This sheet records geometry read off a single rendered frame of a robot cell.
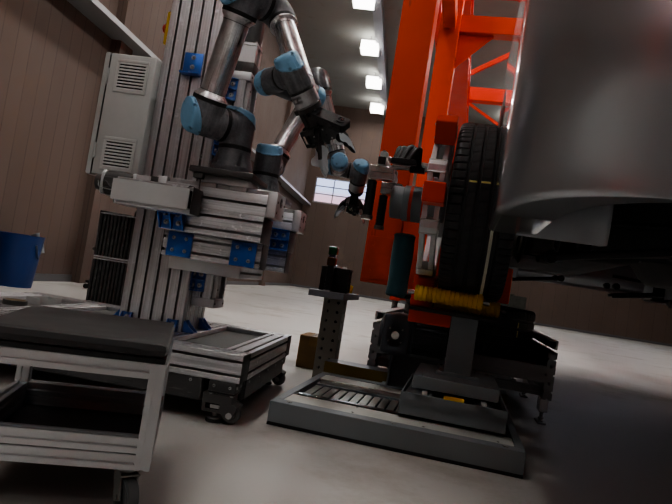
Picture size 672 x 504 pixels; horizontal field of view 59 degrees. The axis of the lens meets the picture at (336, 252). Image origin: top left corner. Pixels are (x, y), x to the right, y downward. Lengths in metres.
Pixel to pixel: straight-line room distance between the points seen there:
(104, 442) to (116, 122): 1.46
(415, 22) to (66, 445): 2.43
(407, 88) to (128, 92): 1.27
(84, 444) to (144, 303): 1.17
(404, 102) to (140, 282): 1.46
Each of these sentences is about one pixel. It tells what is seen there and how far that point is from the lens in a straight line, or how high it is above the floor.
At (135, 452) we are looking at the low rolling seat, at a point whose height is 0.13.
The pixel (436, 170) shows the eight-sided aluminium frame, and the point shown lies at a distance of 2.12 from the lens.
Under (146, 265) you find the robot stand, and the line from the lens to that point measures 2.37.
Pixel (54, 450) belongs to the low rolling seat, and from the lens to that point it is 1.28.
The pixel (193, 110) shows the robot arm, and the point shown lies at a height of 0.98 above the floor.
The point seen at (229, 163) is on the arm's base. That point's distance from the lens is 2.10.
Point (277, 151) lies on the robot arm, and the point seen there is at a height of 1.01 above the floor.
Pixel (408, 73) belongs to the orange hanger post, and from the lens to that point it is 2.98.
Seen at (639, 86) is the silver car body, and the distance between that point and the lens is 1.42.
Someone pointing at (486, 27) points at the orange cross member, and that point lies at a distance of 5.19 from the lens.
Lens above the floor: 0.52
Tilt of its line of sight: 2 degrees up
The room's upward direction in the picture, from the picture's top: 9 degrees clockwise
